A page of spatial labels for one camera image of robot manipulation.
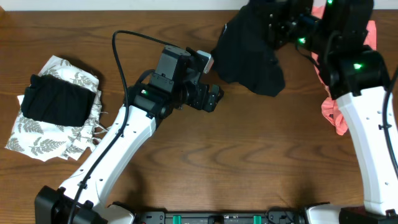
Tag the folded black garment on bag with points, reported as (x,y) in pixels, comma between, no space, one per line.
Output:
(56,101)

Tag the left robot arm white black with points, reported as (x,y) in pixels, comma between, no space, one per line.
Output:
(175,82)

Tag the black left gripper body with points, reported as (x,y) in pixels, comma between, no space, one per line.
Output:
(194,96)

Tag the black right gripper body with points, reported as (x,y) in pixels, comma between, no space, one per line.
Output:
(289,32)

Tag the salmon pink shirt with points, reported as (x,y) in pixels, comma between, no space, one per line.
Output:
(329,107)

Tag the white fern print drawstring bag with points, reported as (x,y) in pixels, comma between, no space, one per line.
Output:
(44,141)

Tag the black polo shirt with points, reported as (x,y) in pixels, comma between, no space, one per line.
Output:
(242,54)

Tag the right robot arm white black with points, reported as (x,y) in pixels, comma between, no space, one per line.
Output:
(358,80)

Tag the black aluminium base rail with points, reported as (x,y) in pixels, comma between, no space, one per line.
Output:
(273,215)

